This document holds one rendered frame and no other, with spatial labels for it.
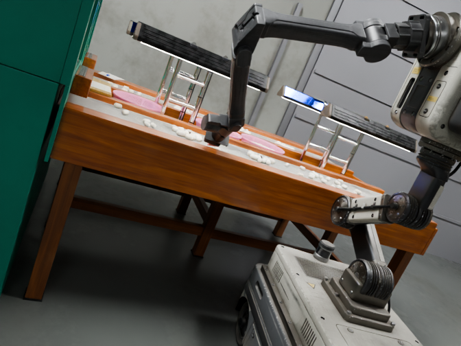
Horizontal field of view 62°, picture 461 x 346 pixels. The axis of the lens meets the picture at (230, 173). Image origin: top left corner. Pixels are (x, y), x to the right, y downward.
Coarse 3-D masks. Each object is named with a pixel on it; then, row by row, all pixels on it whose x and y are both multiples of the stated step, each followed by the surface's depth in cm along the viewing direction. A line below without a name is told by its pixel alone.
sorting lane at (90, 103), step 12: (72, 96) 156; (96, 108) 152; (108, 108) 161; (120, 108) 170; (132, 120) 158; (156, 120) 177; (168, 132) 162; (204, 144) 169; (228, 144) 191; (240, 156) 176; (264, 156) 200; (288, 168) 193; (336, 180) 218; (372, 192) 226
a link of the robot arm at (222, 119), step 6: (210, 114) 142; (222, 114) 145; (204, 120) 144; (210, 120) 141; (216, 120) 142; (222, 120) 144; (204, 126) 143; (210, 126) 143; (216, 126) 144; (228, 126) 144; (234, 126) 140; (240, 126) 140; (216, 132) 147
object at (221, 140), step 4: (208, 132) 154; (212, 132) 154; (204, 136) 154; (208, 136) 153; (212, 136) 154; (216, 136) 152; (220, 136) 150; (228, 136) 158; (212, 140) 154; (216, 140) 154; (220, 140) 153; (224, 140) 156; (228, 140) 157; (224, 144) 156
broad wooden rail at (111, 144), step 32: (64, 128) 129; (96, 128) 131; (128, 128) 135; (64, 160) 132; (96, 160) 135; (128, 160) 139; (160, 160) 142; (192, 160) 146; (224, 160) 149; (192, 192) 150; (224, 192) 155; (256, 192) 159; (288, 192) 163; (320, 192) 168; (320, 224) 175; (384, 224) 186
